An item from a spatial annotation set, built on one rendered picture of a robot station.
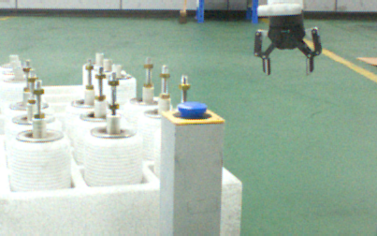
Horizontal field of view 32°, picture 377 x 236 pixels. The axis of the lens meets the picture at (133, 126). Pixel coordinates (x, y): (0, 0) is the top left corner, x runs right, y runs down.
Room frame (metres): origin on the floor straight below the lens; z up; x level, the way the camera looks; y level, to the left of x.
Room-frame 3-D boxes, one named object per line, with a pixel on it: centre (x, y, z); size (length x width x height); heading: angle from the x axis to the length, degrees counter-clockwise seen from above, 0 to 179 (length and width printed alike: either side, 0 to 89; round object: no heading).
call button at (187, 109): (0.86, -0.08, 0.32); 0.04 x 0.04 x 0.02
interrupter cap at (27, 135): (0.99, 0.15, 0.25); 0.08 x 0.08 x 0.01
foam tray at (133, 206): (1.13, 0.06, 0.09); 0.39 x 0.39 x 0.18; 13
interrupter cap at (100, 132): (1.01, 0.03, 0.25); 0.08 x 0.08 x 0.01
